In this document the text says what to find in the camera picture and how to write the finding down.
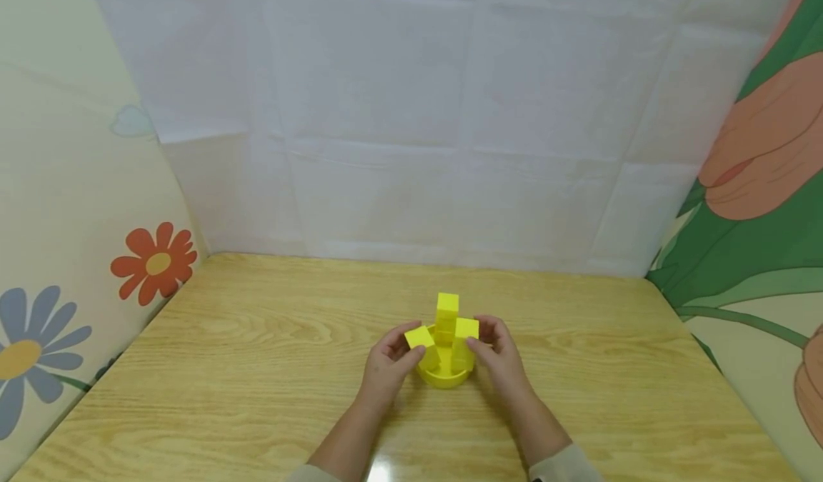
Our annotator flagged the person's right hand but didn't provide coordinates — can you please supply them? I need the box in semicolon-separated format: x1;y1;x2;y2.
465;315;538;408

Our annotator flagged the person's left hand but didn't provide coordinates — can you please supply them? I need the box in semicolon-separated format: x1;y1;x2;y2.
357;320;427;416

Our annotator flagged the yellow block bar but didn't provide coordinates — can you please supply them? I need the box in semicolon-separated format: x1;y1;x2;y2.
450;317;482;374
404;325;444;374
434;293;462;368

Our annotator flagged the person's left forearm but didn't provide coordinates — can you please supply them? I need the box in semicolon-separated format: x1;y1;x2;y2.
286;395;403;482

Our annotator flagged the person's right forearm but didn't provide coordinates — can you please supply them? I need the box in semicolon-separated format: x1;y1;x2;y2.
504;388;605;482

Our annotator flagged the yellow round holder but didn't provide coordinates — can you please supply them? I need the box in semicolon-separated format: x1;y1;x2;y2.
414;350;476;390

